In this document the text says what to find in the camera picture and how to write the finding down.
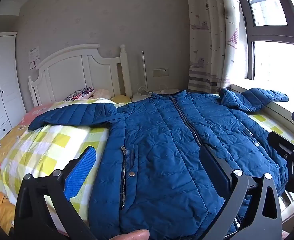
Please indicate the cream pink pillow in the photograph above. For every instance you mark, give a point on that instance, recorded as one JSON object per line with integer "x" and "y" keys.
{"x": 102, "y": 93}

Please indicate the white wardrobe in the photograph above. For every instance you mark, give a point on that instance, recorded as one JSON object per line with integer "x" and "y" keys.
{"x": 2, "y": 85}

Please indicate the yellow pillow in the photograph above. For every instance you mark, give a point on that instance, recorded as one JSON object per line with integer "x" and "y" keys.
{"x": 120, "y": 98}

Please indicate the cream boat-print curtain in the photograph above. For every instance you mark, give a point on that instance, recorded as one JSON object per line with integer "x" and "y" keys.
{"x": 207, "y": 42}

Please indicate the dark-framed window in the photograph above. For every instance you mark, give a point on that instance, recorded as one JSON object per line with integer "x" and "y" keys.
{"x": 249, "y": 35}

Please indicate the white bedside unit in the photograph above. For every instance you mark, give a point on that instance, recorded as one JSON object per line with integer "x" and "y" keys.
{"x": 140, "y": 98}

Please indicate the white wooden headboard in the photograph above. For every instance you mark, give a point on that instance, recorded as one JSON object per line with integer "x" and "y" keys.
{"x": 69, "y": 72}

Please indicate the orange floral bedsheet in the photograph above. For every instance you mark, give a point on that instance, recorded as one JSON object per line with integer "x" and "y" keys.
{"x": 12, "y": 135}

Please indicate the paper wall notice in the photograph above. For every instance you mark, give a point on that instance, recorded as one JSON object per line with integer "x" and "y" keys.
{"x": 34, "y": 57}

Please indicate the wall socket panel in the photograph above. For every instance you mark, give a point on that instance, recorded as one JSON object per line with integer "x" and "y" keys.
{"x": 160, "y": 72}

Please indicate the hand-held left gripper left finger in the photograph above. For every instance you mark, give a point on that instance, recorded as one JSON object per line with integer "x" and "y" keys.
{"x": 82, "y": 172}

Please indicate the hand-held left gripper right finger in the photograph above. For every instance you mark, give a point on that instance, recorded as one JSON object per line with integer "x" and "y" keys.
{"x": 217, "y": 165}

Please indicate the colourful patterned pillow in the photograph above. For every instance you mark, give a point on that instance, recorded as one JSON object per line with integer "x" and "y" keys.
{"x": 79, "y": 93}

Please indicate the blue quilted jacket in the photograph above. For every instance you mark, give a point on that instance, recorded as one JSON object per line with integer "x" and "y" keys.
{"x": 162, "y": 142}

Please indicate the cream window ledge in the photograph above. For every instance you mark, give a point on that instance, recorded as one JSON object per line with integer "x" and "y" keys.
{"x": 282, "y": 110}

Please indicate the yellow checked plastic sheet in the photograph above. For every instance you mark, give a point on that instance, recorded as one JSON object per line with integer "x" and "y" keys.
{"x": 44, "y": 150}

